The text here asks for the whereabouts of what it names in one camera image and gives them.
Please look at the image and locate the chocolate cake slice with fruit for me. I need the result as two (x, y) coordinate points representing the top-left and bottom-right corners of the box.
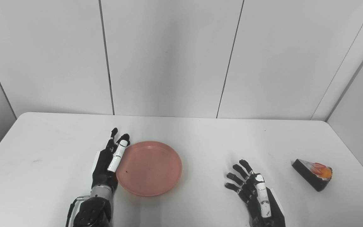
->
(292, 159), (333, 192)

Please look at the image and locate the pink round plate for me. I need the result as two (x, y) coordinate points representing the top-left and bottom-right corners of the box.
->
(116, 141), (183, 197)

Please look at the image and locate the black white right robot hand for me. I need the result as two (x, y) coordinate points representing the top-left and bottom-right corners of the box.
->
(225, 159), (286, 227)

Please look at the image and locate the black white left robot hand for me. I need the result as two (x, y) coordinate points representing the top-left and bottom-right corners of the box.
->
(91, 127), (130, 193)

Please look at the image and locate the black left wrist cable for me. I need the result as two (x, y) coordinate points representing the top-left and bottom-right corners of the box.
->
(66, 195), (89, 227)

